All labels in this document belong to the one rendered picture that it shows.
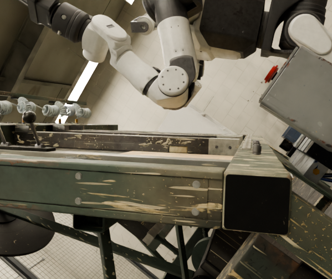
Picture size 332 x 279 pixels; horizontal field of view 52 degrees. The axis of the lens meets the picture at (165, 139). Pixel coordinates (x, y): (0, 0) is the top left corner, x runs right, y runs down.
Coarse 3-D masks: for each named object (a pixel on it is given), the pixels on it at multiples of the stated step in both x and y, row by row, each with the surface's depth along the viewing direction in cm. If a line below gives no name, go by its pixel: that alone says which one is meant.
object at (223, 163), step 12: (36, 156) 101; (48, 156) 100; (60, 156) 99; (72, 156) 98; (84, 156) 97; (96, 156) 96; (108, 156) 95; (120, 156) 94; (132, 156) 94; (144, 156) 95; (156, 156) 96
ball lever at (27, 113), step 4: (24, 112) 97; (28, 112) 96; (32, 112) 97; (24, 116) 96; (28, 116) 96; (32, 116) 97; (36, 116) 98; (24, 120) 96; (28, 120) 96; (32, 120) 97; (32, 124) 99; (32, 128) 99; (36, 132) 100; (36, 136) 101; (36, 140) 101; (36, 144) 103; (40, 144) 102; (44, 144) 104
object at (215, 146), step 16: (16, 128) 168; (16, 144) 168; (32, 144) 166; (48, 144) 163; (64, 144) 161; (80, 144) 159; (96, 144) 157; (112, 144) 155; (128, 144) 154; (144, 144) 152; (160, 144) 150; (176, 144) 148; (192, 144) 146; (208, 144) 145; (224, 144) 143
